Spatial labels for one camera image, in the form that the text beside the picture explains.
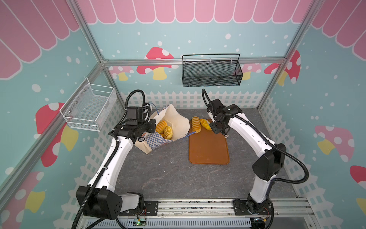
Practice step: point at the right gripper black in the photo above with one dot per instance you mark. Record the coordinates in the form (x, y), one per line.
(217, 128)

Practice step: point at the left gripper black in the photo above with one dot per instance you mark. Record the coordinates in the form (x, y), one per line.
(152, 122)

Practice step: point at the yellow fake bread roll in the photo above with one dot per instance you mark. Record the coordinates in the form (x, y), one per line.
(161, 126)

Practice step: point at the yellow fake croissant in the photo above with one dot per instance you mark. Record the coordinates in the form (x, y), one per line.
(205, 123)

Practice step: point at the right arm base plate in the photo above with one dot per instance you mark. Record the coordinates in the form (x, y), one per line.
(250, 207)

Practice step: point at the white mesh wall basket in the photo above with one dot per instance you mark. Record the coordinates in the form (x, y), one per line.
(89, 106)

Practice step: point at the ridged yellow fake bread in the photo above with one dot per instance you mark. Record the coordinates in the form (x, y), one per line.
(196, 124)

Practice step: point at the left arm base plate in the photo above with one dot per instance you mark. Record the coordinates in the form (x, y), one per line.
(148, 208)

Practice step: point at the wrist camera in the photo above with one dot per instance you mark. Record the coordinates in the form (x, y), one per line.
(216, 109)
(139, 113)

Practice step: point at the black mesh wall basket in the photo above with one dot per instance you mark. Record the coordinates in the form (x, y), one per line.
(202, 70)

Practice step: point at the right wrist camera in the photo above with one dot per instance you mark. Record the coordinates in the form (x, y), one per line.
(216, 109)

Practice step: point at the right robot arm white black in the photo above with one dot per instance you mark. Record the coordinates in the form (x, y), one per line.
(271, 156)

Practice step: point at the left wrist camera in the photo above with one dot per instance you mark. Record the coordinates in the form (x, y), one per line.
(139, 113)

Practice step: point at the checkered paper bag blue handles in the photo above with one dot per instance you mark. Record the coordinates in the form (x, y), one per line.
(170, 126)

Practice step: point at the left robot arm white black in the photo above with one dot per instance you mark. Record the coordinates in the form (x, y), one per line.
(98, 198)

